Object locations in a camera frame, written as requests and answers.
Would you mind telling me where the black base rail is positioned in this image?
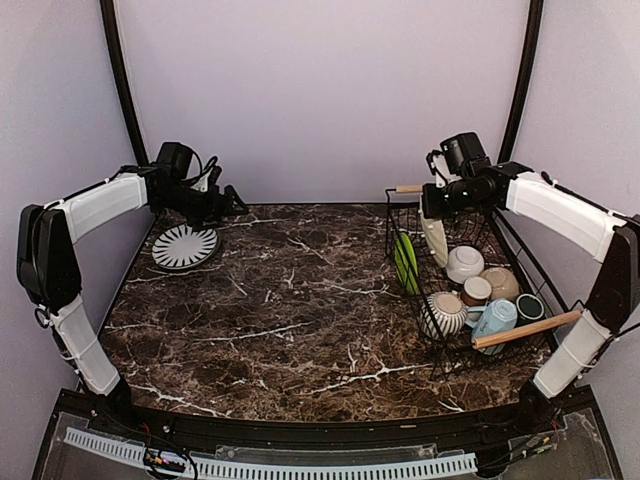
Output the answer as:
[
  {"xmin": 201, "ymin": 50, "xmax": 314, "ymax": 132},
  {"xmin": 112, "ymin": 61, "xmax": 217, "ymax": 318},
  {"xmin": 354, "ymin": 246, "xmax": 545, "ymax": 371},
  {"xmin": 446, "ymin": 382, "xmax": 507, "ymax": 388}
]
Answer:
[{"xmin": 54, "ymin": 387, "xmax": 595, "ymax": 452}]

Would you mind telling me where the black frame post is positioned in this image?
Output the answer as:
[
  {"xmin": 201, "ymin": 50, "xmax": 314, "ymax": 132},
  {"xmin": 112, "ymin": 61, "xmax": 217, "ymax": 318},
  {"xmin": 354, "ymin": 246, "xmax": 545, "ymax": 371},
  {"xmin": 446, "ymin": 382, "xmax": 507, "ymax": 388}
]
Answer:
[
  {"xmin": 99, "ymin": 0, "xmax": 149, "ymax": 166},
  {"xmin": 497, "ymin": 0, "xmax": 544, "ymax": 164}
]

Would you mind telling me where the white slotted cable duct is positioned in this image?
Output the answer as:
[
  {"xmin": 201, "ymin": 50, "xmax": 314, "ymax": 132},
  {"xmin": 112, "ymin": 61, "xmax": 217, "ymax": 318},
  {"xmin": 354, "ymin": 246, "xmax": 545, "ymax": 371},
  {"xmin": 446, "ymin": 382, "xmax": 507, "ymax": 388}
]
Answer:
[{"xmin": 63, "ymin": 427, "xmax": 477, "ymax": 480}]

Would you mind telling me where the black wire dish rack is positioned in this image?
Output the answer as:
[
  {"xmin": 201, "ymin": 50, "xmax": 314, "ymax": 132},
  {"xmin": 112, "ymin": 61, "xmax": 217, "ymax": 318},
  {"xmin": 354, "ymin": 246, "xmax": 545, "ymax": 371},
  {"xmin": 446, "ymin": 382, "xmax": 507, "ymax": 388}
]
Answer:
[{"xmin": 385, "ymin": 187, "xmax": 569, "ymax": 379}]

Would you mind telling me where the white ceramic bowl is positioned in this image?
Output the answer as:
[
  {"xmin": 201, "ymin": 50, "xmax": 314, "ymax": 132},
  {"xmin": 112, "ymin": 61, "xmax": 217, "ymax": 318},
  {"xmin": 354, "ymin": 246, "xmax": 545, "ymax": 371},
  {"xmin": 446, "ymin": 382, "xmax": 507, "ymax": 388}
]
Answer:
[{"xmin": 445, "ymin": 246, "xmax": 485, "ymax": 284}]

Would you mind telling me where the woven bamboo plate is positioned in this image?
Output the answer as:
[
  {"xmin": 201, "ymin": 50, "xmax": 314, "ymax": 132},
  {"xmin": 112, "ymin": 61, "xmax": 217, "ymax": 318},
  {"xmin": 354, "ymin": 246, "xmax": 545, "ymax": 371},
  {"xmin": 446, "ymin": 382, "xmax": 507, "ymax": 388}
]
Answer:
[{"xmin": 420, "ymin": 215, "xmax": 449, "ymax": 268}]

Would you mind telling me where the left black frame post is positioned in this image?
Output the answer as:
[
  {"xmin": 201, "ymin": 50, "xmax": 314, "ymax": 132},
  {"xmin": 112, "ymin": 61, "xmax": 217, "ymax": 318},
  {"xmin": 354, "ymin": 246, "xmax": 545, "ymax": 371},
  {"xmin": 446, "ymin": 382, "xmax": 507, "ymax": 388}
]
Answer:
[{"xmin": 99, "ymin": 0, "xmax": 149, "ymax": 166}]

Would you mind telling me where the grey deer pattern plate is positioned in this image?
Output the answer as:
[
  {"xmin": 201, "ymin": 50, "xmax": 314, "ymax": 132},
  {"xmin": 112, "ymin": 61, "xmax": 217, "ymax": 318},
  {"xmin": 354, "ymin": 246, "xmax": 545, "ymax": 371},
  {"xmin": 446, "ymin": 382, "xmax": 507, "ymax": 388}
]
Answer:
[{"xmin": 157, "ymin": 227, "xmax": 222, "ymax": 273}]

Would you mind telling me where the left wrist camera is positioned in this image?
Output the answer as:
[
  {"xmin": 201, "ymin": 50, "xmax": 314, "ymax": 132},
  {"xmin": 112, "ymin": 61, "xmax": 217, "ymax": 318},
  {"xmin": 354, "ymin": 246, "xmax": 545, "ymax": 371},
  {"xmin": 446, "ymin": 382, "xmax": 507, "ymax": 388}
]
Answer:
[{"xmin": 154, "ymin": 142, "xmax": 222, "ymax": 192}]

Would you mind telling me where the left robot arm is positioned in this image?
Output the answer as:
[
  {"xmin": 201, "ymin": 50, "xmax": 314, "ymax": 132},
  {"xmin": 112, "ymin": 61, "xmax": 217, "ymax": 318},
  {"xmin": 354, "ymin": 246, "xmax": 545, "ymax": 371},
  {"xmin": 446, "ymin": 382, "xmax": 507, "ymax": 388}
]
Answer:
[{"xmin": 16, "ymin": 163, "xmax": 248, "ymax": 398}]

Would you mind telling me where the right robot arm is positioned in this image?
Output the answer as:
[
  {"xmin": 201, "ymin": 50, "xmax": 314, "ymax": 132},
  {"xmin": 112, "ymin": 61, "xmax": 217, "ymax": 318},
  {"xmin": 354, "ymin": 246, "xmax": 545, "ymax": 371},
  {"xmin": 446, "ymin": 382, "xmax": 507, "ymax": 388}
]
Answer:
[{"xmin": 422, "ymin": 162, "xmax": 639, "ymax": 434}]

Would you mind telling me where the dark green cup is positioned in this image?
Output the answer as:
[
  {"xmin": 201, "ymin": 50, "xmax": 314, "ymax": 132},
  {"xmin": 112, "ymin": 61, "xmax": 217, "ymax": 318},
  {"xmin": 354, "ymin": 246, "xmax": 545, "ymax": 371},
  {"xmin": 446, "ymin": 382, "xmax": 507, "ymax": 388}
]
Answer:
[{"xmin": 515, "ymin": 293, "xmax": 545, "ymax": 326}]

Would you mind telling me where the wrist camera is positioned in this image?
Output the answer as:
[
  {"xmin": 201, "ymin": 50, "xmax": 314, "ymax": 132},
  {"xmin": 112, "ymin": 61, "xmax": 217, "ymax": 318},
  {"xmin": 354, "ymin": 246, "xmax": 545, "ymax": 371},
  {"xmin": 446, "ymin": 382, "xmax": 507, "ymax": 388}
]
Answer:
[
  {"xmin": 154, "ymin": 142, "xmax": 222, "ymax": 192},
  {"xmin": 426, "ymin": 132, "xmax": 491, "ymax": 188}
]

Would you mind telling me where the striped ceramic bowl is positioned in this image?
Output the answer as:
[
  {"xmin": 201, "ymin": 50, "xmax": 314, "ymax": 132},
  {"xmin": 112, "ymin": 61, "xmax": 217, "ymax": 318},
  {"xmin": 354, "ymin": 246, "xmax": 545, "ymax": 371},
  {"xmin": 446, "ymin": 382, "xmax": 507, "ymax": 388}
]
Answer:
[{"xmin": 421, "ymin": 292, "xmax": 468, "ymax": 340}]

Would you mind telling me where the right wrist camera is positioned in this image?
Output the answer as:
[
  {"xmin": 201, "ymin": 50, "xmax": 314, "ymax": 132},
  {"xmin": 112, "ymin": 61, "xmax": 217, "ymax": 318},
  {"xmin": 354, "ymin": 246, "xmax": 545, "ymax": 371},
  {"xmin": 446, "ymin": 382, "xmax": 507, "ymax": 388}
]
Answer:
[{"xmin": 426, "ymin": 132, "xmax": 491, "ymax": 188}]

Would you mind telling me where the rear wooden rack handle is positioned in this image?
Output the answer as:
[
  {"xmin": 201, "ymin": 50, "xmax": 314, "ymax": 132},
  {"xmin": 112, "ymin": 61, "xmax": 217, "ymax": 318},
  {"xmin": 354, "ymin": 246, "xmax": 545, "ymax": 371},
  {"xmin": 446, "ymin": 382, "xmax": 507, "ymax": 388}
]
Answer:
[{"xmin": 394, "ymin": 185, "xmax": 422, "ymax": 194}]

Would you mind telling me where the light blue mug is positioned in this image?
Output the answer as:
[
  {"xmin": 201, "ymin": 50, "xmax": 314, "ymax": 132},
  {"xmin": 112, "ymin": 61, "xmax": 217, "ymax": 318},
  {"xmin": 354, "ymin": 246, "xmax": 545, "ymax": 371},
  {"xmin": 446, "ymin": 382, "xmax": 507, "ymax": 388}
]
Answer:
[{"xmin": 465, "ymin": 299, "xmax": 518, "ymax": 341}]

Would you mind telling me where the white blue striped plate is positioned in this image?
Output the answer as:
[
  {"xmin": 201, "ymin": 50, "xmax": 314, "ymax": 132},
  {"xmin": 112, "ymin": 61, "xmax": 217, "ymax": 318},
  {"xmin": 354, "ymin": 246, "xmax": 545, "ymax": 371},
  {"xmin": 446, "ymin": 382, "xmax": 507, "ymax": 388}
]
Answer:
[{"xmin": 151, "ymin": 224, "xmax": 220, "ymax": 270}]

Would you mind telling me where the beige ceramic bowl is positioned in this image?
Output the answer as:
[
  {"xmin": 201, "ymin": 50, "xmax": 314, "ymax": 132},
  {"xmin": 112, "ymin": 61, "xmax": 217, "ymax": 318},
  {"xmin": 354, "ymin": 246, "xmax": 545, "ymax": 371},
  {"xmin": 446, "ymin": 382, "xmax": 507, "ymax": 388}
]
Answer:
[{"xmin": 480, "ymin": 267, "xmax": 520, "ymax": 301}]

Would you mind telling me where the front wooden rack handle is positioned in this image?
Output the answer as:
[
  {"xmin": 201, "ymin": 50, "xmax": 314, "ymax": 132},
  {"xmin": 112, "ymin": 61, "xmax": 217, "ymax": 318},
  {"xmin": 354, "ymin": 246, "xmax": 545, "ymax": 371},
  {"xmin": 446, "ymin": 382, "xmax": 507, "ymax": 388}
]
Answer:
[{"xmin": 472, "ymin": 311, "xmax": 581, "ymax": 350}]

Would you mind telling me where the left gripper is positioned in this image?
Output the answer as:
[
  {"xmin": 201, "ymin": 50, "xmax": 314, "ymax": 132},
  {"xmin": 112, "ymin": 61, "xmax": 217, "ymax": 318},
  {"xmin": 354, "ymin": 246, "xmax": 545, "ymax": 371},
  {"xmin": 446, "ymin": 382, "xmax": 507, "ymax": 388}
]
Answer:
[{"xmin": 156, "ymin": 182, "xmax": 250, "ymax": 231}]

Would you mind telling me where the brown ceramic cup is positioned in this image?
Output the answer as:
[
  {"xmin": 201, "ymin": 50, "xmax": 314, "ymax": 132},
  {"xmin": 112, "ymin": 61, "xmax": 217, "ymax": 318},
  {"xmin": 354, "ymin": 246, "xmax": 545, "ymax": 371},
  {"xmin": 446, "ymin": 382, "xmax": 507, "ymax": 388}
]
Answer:
[{"xmin": 460, "ymin": 276, "xmax": 493, "ymax": 307}]

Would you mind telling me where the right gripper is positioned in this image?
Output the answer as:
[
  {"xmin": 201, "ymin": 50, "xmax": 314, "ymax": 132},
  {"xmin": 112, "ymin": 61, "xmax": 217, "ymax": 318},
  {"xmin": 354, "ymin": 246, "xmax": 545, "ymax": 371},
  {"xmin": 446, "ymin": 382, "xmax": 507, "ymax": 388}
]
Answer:
[{"xmin": 422, "ymin": 177, "xmax": 485, "ymax": 219}]

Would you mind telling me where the lime green plastic plate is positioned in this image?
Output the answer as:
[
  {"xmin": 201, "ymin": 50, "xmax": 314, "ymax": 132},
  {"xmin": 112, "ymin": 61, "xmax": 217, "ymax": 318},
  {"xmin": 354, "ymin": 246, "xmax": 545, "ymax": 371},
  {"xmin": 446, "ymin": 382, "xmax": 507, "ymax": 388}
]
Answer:
[{"xmin": 394, "ymin": 232, "xmax": 419, "ymax": 296}]

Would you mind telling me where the right black frame post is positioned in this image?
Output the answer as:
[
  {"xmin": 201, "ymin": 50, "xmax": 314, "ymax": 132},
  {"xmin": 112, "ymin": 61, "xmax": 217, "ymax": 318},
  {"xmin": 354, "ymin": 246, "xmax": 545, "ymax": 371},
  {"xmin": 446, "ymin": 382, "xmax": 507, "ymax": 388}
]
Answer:
[{"xmin": 497, "ymin": 0, "xmax": 544, "ymax": 164}]

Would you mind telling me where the wooden rack handle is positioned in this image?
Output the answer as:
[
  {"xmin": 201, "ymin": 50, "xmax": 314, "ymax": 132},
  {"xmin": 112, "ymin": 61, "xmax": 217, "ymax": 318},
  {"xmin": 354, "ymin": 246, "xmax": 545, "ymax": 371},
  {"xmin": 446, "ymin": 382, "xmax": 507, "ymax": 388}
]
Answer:
[
  {"xmin": 472, "ymin": 311, "xmax": 581, "ymax": 350},
  {"xmin": 394, "ymin": 185, "xmax": 422, "ymax": 194}
]

